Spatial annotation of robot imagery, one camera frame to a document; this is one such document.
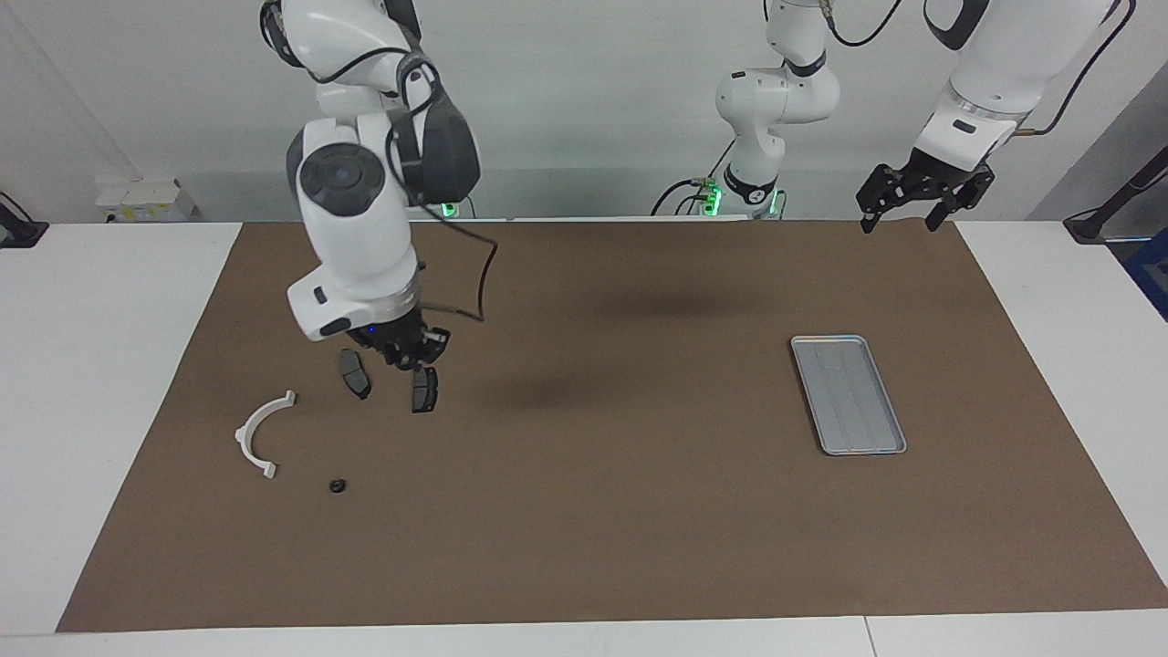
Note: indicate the silver metal tray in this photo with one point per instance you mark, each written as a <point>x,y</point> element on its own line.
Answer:
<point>849,397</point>

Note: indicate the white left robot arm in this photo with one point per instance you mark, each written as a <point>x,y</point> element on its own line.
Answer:
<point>776,100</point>

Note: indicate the black angled stand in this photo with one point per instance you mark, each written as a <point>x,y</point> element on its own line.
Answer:
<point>1095,224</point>

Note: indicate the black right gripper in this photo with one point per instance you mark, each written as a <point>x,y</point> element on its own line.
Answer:
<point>388,333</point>

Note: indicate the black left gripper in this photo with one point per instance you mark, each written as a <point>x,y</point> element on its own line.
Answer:
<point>931,173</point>

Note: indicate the brown table mat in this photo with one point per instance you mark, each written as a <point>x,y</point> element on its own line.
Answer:
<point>584,511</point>

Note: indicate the white semicircular bracket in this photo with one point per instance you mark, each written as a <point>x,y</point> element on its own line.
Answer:
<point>244,434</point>

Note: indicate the white power strip box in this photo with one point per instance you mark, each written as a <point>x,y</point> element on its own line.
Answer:
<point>146,201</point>

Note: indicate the short grey brake pad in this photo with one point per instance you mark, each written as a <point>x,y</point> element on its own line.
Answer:
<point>424,392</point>

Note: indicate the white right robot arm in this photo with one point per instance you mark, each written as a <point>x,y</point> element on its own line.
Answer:
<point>356,237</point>

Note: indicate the long grey brake pad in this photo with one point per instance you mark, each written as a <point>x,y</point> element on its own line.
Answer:
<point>356,379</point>

